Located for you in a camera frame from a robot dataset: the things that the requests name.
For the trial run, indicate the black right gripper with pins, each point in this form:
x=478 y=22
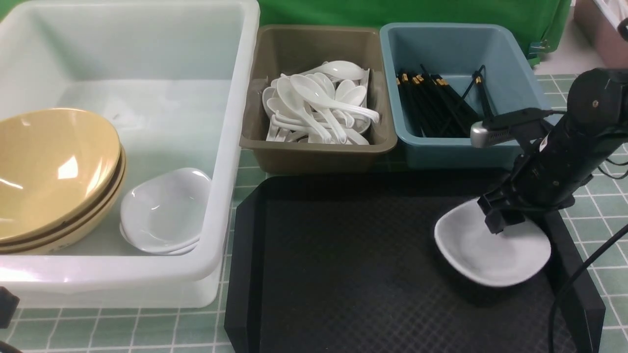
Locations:
x=546 y=174

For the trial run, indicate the white square sauce dish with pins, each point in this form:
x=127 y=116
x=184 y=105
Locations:
x=496 y=260

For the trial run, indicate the white ceramic soup spoon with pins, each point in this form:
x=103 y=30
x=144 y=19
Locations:
x=316 y=95

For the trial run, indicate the yellow noodle bowl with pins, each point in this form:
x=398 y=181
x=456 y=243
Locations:
x=54 y=164

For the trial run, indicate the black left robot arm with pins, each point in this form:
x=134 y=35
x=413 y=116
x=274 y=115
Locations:
x=8 y=306

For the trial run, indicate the green checkered table mat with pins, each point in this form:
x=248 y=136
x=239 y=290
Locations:
x=599 y=212

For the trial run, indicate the black chopsticks bundle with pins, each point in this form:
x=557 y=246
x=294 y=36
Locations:
x=436 y=109

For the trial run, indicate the blue plastic bin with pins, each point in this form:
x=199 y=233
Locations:
x=454 y=51

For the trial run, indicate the black plastic serving tray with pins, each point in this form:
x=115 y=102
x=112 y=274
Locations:
x=347 y=263

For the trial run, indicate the pink plastic bin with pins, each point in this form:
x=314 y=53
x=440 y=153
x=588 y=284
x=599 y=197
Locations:
x=599 y=21

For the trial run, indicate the green backdrop cloth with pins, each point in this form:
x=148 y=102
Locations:
x=537 y=25

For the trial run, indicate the pile of white spoons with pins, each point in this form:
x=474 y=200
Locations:
x=325 y=125

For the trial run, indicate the brown plastic bin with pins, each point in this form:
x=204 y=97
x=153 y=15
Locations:
x=294 y=49

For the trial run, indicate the stacked white dishes in tub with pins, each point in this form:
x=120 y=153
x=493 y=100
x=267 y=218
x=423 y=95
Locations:
x=165 y=215

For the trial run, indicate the large white plastic tub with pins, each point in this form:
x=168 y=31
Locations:
x=172 y=76

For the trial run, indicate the stacked yellow bowls in tub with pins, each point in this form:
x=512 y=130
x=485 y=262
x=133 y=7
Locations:
x=75 y=229

